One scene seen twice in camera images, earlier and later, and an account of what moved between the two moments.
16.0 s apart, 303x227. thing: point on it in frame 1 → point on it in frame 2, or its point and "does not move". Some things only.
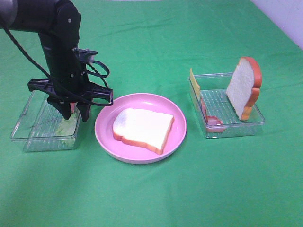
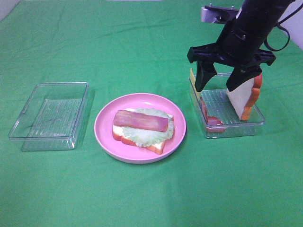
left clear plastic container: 42,126 does not move
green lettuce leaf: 66,138 → 144,138
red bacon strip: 212,122 does not move
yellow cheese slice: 194,83 does not move
